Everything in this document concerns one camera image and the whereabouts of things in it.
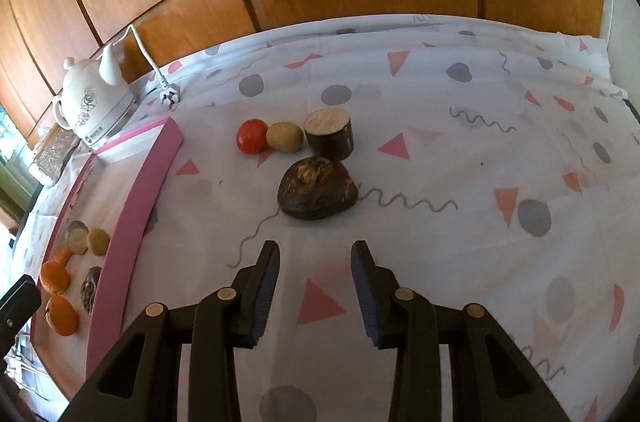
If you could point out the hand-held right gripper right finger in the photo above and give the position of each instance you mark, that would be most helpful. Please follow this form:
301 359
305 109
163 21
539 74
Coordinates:
362 297

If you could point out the dark brown round fruit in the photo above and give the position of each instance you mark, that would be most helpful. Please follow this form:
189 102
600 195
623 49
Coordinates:
91 288
317 189

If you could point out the grey kettle base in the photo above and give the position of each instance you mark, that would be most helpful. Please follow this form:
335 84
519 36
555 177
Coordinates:
125 115

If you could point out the silver embossed tissue box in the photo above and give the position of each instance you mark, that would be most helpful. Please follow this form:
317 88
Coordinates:
52 157

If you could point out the small tan round fruit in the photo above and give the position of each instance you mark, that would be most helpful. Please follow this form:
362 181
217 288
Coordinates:
98 242
284 137

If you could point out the pink shallow cardboard tray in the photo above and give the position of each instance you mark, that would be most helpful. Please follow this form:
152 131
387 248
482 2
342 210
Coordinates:
135 212

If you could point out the glass door with wooden frame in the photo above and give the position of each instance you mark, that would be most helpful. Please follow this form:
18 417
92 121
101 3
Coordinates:
10 182

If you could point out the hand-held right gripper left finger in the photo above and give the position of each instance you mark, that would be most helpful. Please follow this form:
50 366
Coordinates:
267 297

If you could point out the red tomato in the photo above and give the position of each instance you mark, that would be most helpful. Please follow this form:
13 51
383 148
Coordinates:
251 136

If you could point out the small carrot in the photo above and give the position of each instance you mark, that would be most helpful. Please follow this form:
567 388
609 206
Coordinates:
63 255

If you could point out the white patterned tablecloth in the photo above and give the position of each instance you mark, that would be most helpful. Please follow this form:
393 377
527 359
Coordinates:
450 152

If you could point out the cut sugarcane piece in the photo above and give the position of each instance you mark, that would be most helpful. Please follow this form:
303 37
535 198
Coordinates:
330 135

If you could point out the pale cut root piece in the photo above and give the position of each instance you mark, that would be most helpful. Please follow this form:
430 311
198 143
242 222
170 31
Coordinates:
76 242

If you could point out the orange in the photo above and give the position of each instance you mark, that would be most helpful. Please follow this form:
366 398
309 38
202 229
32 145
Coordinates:
62 316
54 279

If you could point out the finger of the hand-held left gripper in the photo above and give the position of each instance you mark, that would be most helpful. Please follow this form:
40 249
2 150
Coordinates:
17 307

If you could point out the white floral ceramic kettle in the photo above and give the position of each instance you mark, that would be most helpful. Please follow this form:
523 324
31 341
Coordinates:
87 97

